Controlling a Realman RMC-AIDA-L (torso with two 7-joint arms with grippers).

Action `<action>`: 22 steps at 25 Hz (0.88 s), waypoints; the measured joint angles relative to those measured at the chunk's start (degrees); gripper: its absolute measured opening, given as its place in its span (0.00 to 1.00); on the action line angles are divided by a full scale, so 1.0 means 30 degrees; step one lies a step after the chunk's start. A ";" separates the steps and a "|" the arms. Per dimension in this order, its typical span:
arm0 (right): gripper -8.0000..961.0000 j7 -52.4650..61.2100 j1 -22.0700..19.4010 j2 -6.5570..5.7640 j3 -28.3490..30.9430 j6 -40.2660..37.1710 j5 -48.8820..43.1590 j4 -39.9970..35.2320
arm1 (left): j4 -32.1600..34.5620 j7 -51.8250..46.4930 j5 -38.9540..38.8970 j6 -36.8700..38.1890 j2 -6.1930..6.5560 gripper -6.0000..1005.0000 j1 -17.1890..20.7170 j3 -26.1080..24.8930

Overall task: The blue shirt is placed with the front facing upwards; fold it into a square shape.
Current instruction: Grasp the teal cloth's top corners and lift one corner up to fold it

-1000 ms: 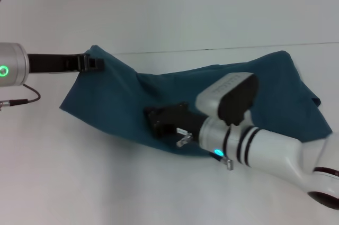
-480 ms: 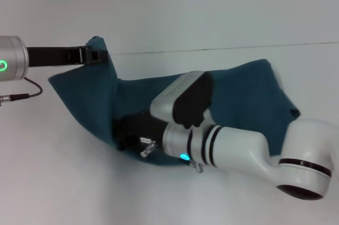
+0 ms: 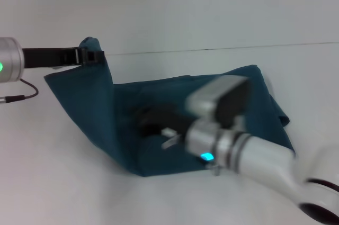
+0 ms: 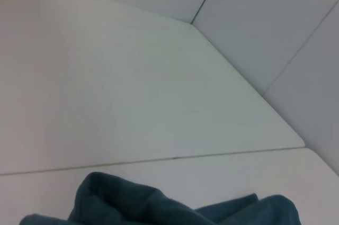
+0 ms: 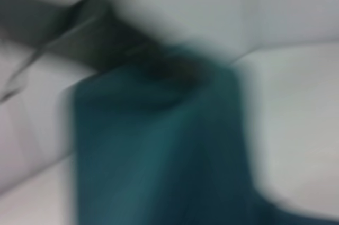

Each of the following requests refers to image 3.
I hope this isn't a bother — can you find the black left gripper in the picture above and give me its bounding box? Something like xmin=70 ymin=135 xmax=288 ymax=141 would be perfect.
xmin=22 ymin=47 xmax=105 ymax=69

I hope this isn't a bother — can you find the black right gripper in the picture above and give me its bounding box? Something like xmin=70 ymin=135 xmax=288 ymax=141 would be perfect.
xmin=137 ymin=104 xmax=195 ymax=141

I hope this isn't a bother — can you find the teal t-shirt with FREE print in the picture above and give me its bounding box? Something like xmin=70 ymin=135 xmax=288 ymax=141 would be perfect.
xmin=43 ymin=37 xmax=296 ymax=178

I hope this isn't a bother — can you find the right arm cable with plug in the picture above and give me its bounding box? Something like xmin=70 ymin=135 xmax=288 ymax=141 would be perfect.
xmin=160 ymin=127 xmax=222 ymax=177

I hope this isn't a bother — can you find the arm cable with plug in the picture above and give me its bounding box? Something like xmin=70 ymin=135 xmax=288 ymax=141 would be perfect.
xmin=0 ymin=78 xmax=39 ymax=104
xmin=160 ymin=127 xmax=222 ymax=177

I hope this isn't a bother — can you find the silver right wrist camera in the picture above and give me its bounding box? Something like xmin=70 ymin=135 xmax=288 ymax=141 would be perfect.
xmin=185 ymin=75 xmax=253 ymax=130

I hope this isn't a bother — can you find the left arm cable with plug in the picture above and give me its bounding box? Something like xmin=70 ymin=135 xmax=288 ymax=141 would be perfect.
xmin=0 ymin=78 xmax=39 ymax=104

